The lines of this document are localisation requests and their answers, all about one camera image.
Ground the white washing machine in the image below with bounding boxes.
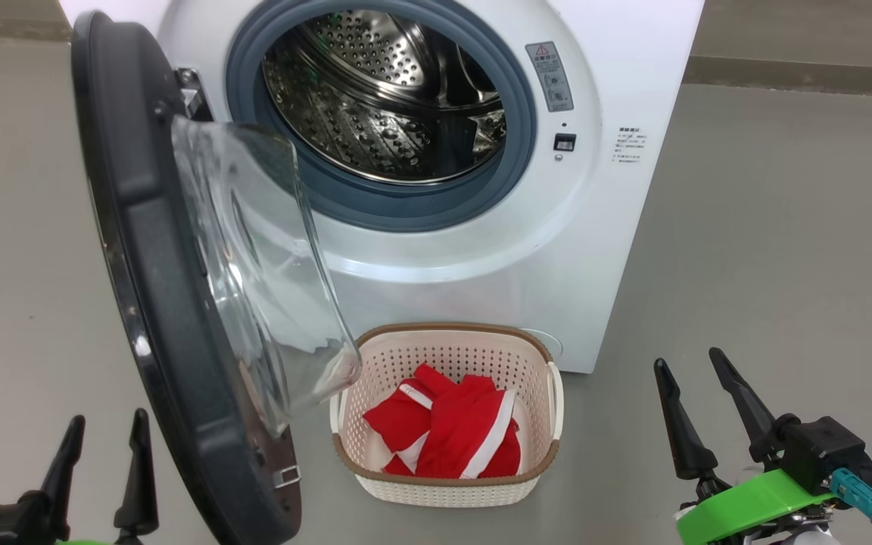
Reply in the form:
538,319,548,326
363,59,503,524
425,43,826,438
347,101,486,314
58,0,707,375

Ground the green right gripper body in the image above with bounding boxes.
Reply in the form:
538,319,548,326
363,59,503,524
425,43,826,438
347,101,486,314
672,468,838,545

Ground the perforated steel drum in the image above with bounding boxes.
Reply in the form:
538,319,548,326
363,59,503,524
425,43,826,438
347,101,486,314
263,9,507,185

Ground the cream perforated laundry basket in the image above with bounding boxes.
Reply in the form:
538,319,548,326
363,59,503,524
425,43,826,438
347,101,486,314
329,322,564,508

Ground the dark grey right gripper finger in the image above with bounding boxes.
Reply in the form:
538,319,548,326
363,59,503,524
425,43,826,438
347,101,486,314
653,358,719,481
708,347,782,462

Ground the grey warning sticker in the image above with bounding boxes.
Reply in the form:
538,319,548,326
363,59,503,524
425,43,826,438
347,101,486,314
525,42,575,113

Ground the grey rubber door gasket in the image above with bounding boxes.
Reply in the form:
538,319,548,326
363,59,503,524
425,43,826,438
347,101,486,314
226,0,539,233

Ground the dark round washing machine door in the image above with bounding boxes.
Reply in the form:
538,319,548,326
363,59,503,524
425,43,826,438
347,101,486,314
70,10,363,545

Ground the teal right camera connector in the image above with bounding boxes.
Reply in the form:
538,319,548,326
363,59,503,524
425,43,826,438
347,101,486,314
830,467,872,537

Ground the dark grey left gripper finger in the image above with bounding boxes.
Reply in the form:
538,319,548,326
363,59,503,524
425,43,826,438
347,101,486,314
114,409,159,535
41,415,86,534

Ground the red and white garment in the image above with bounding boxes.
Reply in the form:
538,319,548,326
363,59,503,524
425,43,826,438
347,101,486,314
363,363,522,479

